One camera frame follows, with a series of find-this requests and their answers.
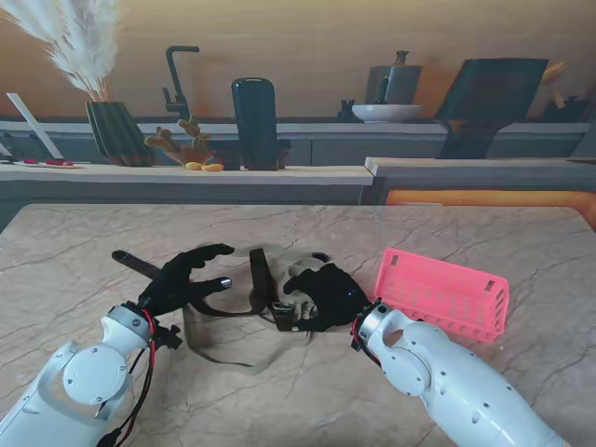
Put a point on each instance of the dark range hood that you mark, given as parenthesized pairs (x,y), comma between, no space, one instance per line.
(489,98)

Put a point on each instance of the white ceramic bowl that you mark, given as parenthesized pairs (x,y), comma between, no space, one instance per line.
(386,112)

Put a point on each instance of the dark utensil holder with spoons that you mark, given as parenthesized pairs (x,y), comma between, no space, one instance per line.
(565,109)

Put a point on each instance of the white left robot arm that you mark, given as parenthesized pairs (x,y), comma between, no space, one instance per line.
(93,372)

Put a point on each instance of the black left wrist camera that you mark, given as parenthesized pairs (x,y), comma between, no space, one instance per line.
(166,336)

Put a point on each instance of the orange fruits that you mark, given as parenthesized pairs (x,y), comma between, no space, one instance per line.
(209,166)

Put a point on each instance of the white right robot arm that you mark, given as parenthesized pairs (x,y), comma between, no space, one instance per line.
(442,372)

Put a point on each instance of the plate with red food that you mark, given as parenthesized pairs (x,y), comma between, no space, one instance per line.
(51,163)

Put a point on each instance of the white pampas grass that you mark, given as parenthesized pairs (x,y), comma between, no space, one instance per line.
(79,46)

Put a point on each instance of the pink plastic mesh basket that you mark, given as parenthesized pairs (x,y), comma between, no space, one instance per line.
(442,293)

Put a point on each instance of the tall dark cylindrical canister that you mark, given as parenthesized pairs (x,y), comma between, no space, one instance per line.
(255,121)

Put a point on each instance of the small black stand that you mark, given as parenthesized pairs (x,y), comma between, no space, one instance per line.
(347,112)

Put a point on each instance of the dark ribbed vase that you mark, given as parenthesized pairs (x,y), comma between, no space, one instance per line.
(118,135)

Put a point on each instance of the grey pot with lid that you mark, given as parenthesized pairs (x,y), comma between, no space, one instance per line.
(393,81)

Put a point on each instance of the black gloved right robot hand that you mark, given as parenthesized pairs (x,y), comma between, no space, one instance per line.
(333,298)

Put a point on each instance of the black kitchen faucet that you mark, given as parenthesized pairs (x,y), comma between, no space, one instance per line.
(176,84)

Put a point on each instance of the grey stone counter top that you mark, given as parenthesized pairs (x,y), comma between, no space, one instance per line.
(465,166)

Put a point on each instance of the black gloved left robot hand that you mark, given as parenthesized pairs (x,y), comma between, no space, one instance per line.
(177,284)

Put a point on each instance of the light wood counter top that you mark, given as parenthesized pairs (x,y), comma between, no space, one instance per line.
(139,174)

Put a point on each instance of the beige woven belt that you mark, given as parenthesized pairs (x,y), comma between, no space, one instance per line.
(223,362)

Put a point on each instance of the white leaning board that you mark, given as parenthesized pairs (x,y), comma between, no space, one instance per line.
(32,123)

